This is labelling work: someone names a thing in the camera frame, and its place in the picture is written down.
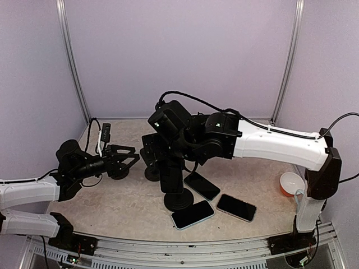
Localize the phone lower right pink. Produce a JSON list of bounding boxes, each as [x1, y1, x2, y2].
[[216, 194, 257, 222]]

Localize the right aluminium frame post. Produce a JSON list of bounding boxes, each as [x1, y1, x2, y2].
[[271, 0, 305, 124]]

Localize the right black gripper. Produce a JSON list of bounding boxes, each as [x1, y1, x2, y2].
[[141, 132, 200, 161]]

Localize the orange white bowl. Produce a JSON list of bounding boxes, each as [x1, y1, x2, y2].
[[279, 172, 305, 197]]

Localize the phone upper left blue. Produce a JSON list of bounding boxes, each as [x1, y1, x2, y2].
[[184, 172, 220, 201]]

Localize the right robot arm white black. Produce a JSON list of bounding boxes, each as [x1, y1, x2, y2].
[[141, 97, 342, 249]]

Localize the left folding phone stand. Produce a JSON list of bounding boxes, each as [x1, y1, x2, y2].
[[108, 169, 129, 180]]

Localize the phone blue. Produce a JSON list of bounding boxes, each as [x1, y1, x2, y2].
[[184, 172, 220, 201], [171, 201, 215, 230]]

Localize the aluminium frame post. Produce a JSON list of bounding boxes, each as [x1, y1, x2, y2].
[[271, 0, 305, 124], [56, 0, 91, 124]]

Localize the middle folding phone stand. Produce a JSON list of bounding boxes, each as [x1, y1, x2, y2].
[[140, 148, 160, 182]]

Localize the phone lower left blue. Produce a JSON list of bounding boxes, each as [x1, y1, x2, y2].
[[171, 201, 215, 230]]

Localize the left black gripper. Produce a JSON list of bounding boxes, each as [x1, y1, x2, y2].
[[71, 144, 139, 180]]

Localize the light blue mug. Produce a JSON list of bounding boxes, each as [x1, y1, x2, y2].
[[294, 189, 304, 213]]

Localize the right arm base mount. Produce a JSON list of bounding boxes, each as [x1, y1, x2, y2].
[[268, 231, 317, 255]]

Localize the front aluminium rail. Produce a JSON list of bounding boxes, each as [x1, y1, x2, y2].
[[19, 221, 346, 269]]

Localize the black pole stand clamp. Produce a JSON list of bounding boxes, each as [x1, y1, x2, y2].
[[164, 186, 194, 212]]

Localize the phone black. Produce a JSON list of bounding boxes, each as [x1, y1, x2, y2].
[[159, 166, 183, 194]]

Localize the left aluminium frame post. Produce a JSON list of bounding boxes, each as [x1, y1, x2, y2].
[[56, 0, 91, 124]]

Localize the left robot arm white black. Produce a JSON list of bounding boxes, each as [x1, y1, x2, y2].
[[1, 140, 140, 249]]

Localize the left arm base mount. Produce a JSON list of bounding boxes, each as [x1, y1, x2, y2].
[[48, 234, 98, 256]]

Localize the folding phone stand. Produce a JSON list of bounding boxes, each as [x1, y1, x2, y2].
[[108, 169, 129, 180], [140, 148, 160, 182]]

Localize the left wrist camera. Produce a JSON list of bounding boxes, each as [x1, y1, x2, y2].
[[96, 123, 111, 157]]

